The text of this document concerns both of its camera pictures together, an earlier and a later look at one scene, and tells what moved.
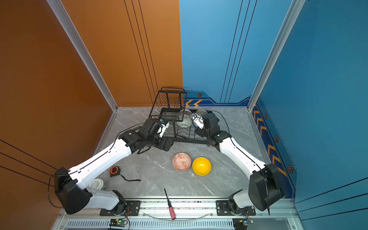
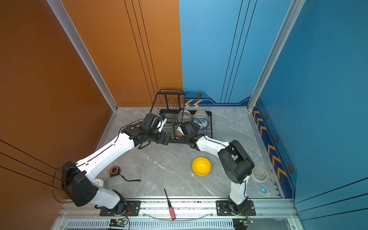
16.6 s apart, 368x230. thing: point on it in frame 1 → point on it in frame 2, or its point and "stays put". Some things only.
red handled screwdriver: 171,209 stays put
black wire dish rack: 187,125 stays put
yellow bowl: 201,166 stays put
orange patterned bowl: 181,161 → 178,133
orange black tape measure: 115,171 stays put
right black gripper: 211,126 → 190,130
